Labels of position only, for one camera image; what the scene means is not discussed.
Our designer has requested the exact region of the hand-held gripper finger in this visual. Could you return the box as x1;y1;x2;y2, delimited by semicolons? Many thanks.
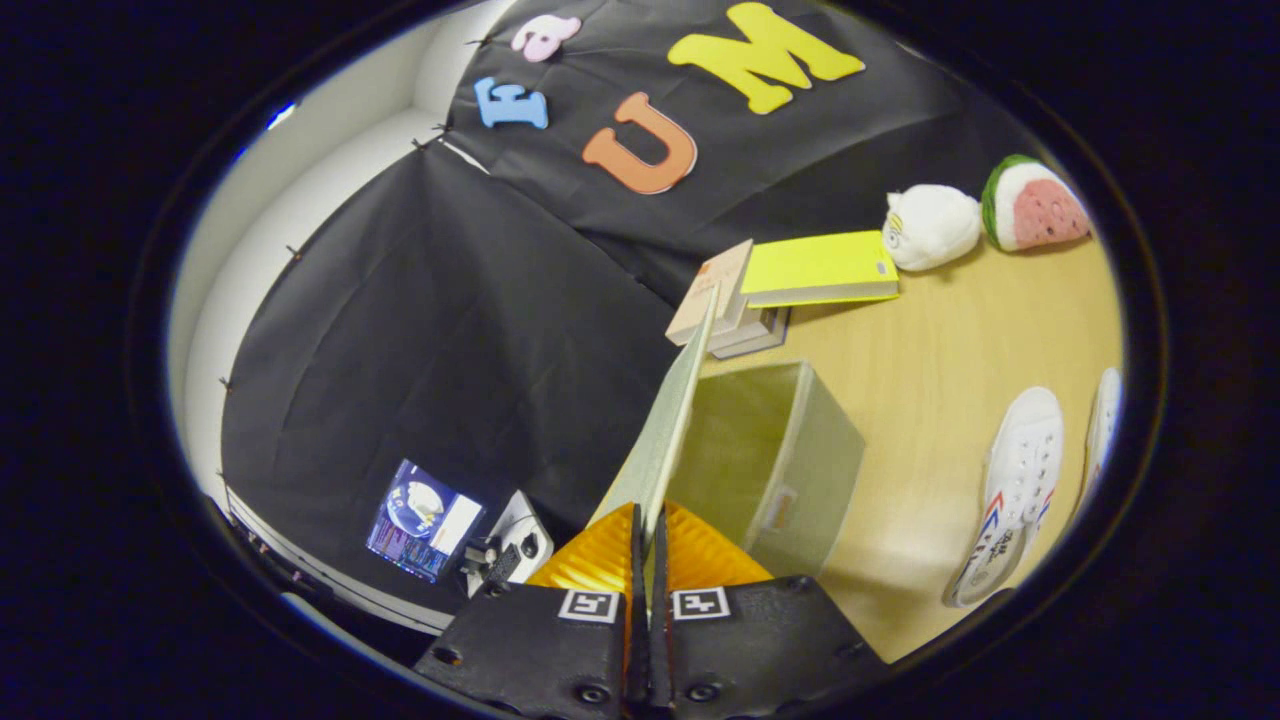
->
648;500;891;720
413;500;646;720

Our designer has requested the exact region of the green fabric storage box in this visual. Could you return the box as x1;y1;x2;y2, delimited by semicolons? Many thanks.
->
588;283;867;583

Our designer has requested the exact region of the white shoe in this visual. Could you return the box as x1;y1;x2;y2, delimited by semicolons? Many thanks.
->
1078;366;1124;506
943;386;1066;609

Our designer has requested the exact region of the lit tablet screen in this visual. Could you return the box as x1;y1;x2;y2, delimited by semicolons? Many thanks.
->
365;458;487;583

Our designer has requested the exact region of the yellow book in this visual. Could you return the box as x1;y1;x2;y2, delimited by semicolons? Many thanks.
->
740;230;901;309

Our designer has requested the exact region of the white plush toy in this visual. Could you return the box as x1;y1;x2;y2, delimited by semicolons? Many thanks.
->
882;184;983;273

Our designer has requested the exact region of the watermelon plush toy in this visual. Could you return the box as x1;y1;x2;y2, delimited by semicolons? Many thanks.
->
980;153;1093;253

